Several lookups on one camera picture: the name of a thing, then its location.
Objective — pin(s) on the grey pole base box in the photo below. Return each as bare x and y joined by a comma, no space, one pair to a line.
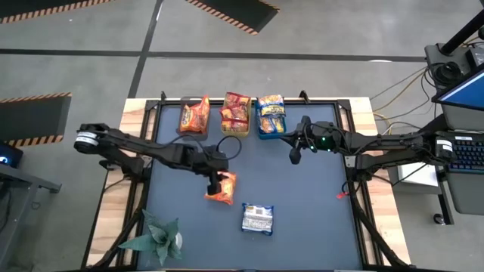
435,53

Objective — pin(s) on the black metal table frame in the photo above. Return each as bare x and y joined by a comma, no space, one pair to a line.
325,102

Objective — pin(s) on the black backlit keyboard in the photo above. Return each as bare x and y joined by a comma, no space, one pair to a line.
469,155

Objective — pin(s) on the black device with blue light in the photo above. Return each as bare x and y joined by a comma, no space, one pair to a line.
9,156

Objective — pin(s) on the grey translucent plastic bin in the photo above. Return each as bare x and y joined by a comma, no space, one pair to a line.
193,137

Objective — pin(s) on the orange chicken ramen pack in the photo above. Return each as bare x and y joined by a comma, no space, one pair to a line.
203,113
228,190
186,121

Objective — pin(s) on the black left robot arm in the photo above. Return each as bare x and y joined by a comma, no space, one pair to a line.
132,145

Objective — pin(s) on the white paper sheet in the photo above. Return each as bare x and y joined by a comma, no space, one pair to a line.
419,177

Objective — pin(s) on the black hazard-striped floor mat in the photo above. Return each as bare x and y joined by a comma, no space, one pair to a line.
242,13
34,117

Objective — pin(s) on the blue ramen pack white back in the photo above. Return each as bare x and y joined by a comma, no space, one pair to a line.
257,219

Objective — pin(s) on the black caster wheel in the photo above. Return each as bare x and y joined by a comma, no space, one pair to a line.
439,219

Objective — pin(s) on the green plant in white pot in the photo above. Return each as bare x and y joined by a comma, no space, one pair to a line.
160,240

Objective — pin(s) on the red clip tag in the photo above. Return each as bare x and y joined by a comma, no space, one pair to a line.
342,195

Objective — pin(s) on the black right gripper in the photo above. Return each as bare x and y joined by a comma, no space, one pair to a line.
325,136

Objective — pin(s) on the blue plastic bin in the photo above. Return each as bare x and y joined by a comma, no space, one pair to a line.
270,136

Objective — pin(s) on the computer monitor blue screen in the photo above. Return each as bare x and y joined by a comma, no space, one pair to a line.
465,94

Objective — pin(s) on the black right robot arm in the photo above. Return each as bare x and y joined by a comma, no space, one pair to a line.
385,143

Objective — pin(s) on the grey side desk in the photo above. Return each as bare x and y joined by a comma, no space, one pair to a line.
15,211

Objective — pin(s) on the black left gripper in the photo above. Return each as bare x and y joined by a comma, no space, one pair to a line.
196,158

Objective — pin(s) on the black pole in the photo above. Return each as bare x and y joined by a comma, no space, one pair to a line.
463,33

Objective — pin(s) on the grey computer cart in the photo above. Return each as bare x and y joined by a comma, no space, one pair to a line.
469,196

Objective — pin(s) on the yellow plastic bin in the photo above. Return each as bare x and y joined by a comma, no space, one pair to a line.
236,134

